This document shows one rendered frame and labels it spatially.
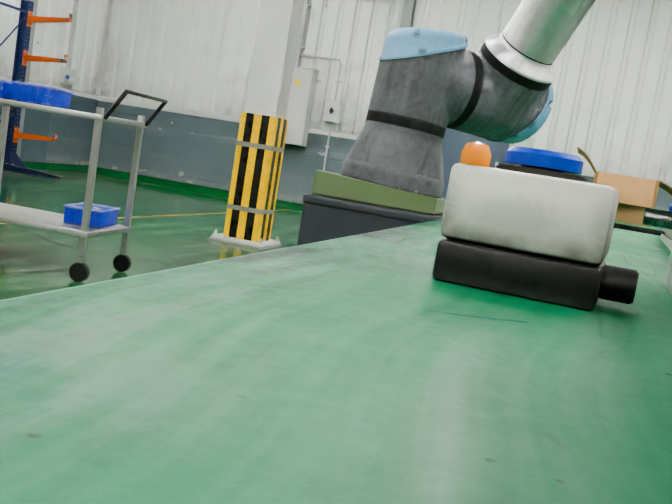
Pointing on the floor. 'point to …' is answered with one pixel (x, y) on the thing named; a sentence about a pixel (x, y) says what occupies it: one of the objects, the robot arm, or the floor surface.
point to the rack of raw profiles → (24, 81)
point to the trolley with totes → (26, 97)
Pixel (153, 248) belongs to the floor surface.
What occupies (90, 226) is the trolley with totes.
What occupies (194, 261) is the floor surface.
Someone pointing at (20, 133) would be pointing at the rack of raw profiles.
